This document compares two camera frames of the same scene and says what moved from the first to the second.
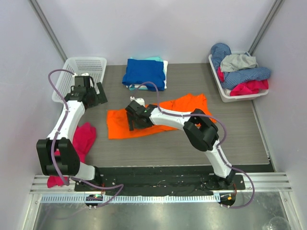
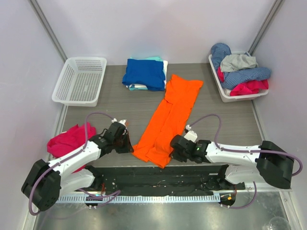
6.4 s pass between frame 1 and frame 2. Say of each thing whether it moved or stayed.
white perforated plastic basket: stayed
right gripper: moved
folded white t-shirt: stayed
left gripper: moved
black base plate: stayed
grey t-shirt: stayed
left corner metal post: stayed
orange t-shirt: moved
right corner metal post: stayed
